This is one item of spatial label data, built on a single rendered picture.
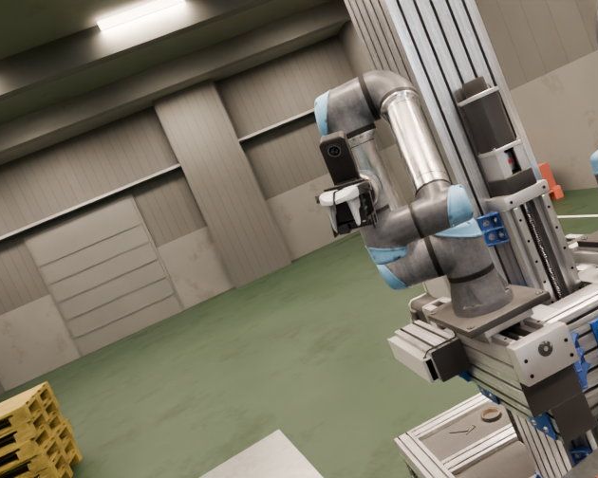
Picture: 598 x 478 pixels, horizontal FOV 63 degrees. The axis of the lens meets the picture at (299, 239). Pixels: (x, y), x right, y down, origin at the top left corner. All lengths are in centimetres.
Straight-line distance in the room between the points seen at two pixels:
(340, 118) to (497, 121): 43
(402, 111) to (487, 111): 33
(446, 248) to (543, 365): 33
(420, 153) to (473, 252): 31
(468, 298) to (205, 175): 1050
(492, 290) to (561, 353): 20
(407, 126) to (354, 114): 16
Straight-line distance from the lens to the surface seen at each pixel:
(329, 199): 71
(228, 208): 1150
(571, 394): 132
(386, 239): 98
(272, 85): 1247
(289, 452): 99
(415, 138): 109
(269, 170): 1206
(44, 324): 1267
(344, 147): 82
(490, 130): 141
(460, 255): 124
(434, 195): 99
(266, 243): 1155
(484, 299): 126
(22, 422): 471
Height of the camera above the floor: 148
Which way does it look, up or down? 5 degrees down
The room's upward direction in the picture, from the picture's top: 24 degrees counter-clockwise
